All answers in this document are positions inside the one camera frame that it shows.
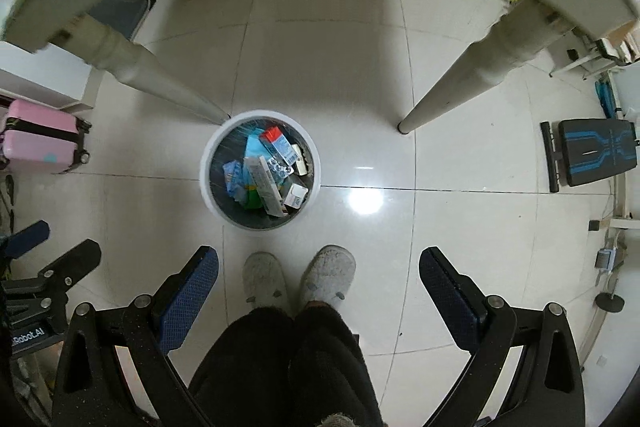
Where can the cyan green snack bag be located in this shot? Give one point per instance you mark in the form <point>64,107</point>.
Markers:
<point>240,185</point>

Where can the white trash bin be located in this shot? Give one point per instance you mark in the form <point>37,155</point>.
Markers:
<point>228,143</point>

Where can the red blue milk carton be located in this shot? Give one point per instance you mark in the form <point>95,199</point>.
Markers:
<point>275,140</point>

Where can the table leg right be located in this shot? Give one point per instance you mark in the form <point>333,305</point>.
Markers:
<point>511,42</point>

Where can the grey slipper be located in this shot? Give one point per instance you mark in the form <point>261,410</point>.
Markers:
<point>264,283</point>
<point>328,278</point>

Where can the black blue exercise bench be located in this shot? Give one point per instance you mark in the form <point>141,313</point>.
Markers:
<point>586,150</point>

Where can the pink suitcase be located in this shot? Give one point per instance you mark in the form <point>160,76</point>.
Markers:
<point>37,138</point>

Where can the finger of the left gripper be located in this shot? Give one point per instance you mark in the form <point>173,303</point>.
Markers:
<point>70,268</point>
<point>21,242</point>

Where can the green white medicine box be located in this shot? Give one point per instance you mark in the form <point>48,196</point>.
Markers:
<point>294,194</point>

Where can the blue white plastic wrapper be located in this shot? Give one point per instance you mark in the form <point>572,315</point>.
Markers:
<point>279,171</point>

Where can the long white toothpaste box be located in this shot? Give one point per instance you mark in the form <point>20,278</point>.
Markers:
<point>266,187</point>

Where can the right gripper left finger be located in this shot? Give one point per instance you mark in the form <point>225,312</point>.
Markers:
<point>91,387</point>

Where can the cream blue medicine box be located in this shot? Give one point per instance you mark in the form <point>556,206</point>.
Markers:
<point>255,148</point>

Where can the grey slipper right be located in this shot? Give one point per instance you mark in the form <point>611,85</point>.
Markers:
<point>328,278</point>

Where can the white cabinet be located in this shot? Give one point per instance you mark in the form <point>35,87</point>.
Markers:
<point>51,77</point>

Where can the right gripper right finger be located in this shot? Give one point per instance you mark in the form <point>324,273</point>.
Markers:
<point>546,388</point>

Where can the grey slipper left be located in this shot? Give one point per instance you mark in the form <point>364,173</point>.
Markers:
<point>264,283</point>

